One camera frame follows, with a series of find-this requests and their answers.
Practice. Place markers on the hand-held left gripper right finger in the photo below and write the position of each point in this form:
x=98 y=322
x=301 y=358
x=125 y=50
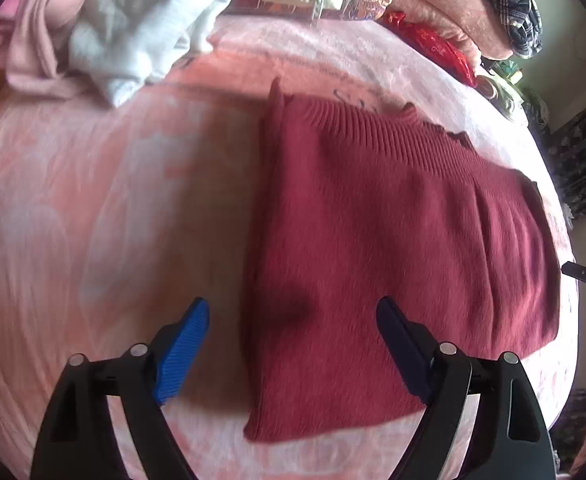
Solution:
x=402 y=345

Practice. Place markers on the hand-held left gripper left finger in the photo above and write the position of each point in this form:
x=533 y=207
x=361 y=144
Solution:
x=184 y=347

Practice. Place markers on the maroon knit sweater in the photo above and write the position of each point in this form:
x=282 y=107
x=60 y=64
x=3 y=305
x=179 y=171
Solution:
x=383 y=260

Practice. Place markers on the dark floral curtain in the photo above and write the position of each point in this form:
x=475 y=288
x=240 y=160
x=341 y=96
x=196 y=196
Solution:
x=580 y=160

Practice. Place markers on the pink patterned bedsheet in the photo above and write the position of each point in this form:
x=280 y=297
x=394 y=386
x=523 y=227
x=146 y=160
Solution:
x=98 y=200

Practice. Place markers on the beige printed cloth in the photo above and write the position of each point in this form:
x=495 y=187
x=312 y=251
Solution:
x=498 y=92

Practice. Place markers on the red embroidered pouch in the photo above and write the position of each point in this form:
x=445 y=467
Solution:
x=440 y=50

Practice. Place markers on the plaid garment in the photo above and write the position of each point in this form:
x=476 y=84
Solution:
x=513 y=0

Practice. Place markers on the folded pink blanket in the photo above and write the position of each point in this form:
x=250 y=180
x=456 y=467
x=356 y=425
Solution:
x=453 y=5

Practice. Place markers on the light blue garment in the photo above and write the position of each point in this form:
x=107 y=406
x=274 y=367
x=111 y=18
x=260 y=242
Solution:
x=138 y=25

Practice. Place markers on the pale pink garment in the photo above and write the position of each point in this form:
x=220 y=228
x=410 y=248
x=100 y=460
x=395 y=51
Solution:
x=33 y=25

